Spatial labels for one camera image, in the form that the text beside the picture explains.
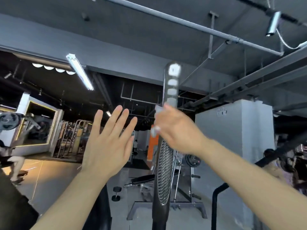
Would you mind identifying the person's left hand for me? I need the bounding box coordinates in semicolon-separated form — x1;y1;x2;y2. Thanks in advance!
81;105;139;184

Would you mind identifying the person's right hand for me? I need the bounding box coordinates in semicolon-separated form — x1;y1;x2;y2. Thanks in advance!
153;104;210;157

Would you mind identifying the white wet wipe sheet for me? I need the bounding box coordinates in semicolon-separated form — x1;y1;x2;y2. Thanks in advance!
151;105;167;138

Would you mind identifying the black elliptical machine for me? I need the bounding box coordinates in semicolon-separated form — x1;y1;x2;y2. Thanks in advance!
0;62;183;230

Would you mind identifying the person's left forearm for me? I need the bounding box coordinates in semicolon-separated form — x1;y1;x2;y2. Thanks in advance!
30;170;118;230

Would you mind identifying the person's right forearm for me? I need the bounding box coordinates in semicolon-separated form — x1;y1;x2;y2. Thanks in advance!
197;139;307;230

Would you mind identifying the plate loaded gym machine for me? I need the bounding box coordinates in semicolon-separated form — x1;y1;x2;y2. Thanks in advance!
0;111;44;147

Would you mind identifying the small black dumbbell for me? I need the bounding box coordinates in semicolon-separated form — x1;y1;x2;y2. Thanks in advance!
111;186;123;203

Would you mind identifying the long ceiling tube light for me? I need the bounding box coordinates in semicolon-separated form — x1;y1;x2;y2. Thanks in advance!
65;53;96;92

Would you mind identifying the round bulb ceiling fixture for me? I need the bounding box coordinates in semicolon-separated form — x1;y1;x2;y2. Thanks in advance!
31;63;77;76

